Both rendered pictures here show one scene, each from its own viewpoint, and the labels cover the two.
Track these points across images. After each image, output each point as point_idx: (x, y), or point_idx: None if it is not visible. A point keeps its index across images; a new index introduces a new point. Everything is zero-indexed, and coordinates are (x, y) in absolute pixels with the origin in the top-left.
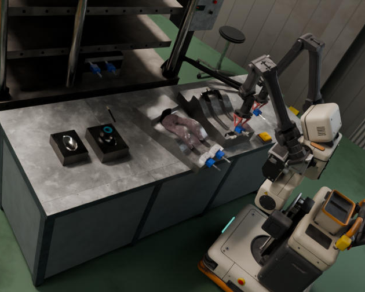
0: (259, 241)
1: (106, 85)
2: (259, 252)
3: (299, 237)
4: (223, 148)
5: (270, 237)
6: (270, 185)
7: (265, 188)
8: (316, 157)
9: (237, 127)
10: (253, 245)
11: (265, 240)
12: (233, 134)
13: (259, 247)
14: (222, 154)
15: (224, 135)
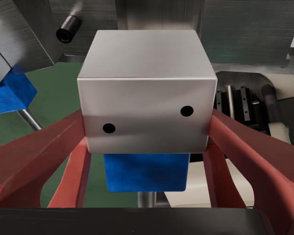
0: (237, 76)
1: None
2: (216, 91)
3: None
4: (49, 65)
5: (230, 114)
6: (191, 202)
7: (167, 196)
8: None
9: (106, 154)
10: (218, 76)
11: (255, 80)
12: (203, 7)
13: (227, 83)
14: (7, 111)
15: (70, 12)
